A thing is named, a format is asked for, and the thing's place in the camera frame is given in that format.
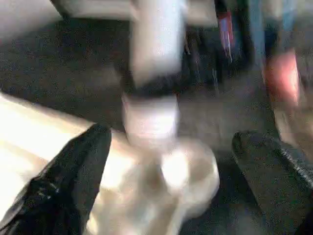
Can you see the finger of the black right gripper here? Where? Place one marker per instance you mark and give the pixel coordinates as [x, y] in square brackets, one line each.
[151, 84]

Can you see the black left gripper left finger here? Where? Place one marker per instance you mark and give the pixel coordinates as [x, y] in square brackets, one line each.
[63, 191]

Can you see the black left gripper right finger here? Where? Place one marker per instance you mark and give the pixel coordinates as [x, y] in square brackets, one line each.
[279, 176]

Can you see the black work mat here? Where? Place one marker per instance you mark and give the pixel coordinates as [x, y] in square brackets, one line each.
[73, 68]

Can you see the white plastic table leg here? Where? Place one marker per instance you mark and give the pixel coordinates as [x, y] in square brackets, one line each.
[156, 63]

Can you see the small red item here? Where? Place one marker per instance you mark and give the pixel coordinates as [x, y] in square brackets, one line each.
[226, 34]

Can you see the white plastic table top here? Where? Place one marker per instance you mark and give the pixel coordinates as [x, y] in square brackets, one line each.
[146, 186]

